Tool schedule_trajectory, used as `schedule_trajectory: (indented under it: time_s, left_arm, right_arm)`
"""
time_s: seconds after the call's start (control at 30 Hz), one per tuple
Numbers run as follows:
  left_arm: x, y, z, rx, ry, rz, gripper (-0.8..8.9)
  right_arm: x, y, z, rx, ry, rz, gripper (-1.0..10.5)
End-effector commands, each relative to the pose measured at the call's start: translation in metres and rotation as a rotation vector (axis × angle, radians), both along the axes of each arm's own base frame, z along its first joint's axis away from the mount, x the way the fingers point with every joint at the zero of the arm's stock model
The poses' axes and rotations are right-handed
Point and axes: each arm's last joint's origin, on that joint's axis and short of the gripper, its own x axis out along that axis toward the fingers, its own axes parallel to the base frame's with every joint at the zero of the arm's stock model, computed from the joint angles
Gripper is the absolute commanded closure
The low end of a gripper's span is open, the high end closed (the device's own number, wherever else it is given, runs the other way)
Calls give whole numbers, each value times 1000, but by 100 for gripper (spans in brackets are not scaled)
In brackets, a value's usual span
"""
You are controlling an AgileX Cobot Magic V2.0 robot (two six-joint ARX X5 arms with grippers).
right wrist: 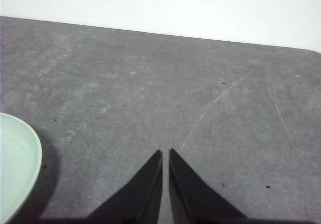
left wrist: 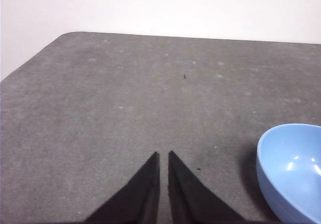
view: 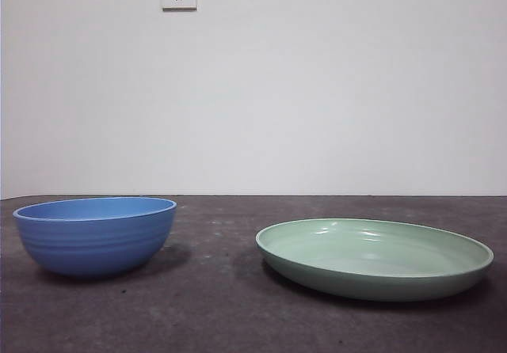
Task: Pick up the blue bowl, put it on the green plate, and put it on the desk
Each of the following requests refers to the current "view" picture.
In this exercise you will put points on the green round plate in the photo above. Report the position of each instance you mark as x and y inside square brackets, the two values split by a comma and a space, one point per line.
[368, 278]

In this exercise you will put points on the blue ribbed bowl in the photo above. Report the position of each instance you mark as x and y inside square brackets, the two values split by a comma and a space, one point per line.
[95, 246]

